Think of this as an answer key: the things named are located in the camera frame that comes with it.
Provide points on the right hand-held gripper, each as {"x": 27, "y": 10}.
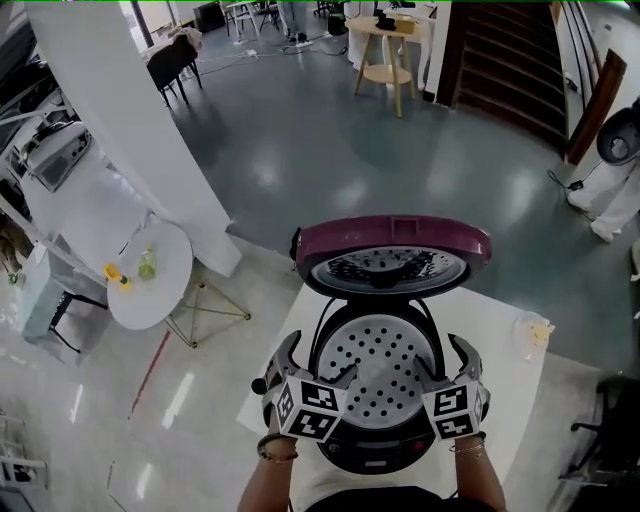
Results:
{"x": 455, "y": 407}

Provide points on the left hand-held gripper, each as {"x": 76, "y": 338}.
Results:
{"x": 312, "y": 405}

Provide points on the white perforated steamer tray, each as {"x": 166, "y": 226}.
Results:
{"x": 380, "y": 350}

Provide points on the person's right forearm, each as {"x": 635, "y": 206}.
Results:
{"x": 480, "y": 480}

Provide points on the person's left forearm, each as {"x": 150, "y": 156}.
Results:
{"x": 270, "y": 480}

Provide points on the yellow bottle black cap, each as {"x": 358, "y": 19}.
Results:
{"x": 259, "y": 386}

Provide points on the white round plate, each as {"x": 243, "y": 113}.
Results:
{"x": 522, "y": 350}

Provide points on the maroon rice cooker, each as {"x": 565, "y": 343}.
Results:
{"x": 390, "y": 240}

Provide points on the person's black clothing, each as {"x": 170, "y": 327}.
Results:
{"x": 380, "y": 500}

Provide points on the round white side table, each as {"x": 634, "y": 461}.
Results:
{"x": 155, "y": 300}

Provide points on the black office chair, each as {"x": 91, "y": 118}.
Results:
{"x": 617, "y": 430}

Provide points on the green glass jar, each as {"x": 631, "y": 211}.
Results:
{"x": 147, "y": 262}

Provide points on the small yellow bottle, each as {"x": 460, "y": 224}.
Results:
{"x": 117, "y": 277}

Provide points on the grey backpack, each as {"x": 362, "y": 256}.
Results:
{"x": 617, "y": 142}

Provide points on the table with pale cloth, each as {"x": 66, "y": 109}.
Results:
{"x": 40, "y": 295}

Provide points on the dark wooden staircase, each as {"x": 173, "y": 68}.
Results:
{"x": 505, "y": 75}

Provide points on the white square pillar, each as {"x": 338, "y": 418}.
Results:
{"x": 130, "y": 125}

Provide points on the black dining chair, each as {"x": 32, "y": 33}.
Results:
{"x": 172, "y": 62}

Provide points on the light wooden round table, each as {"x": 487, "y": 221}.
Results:
{"x": 385, "y": 27}

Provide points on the wooden newel post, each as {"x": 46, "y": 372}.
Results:
{"x": 597, "y": 107}

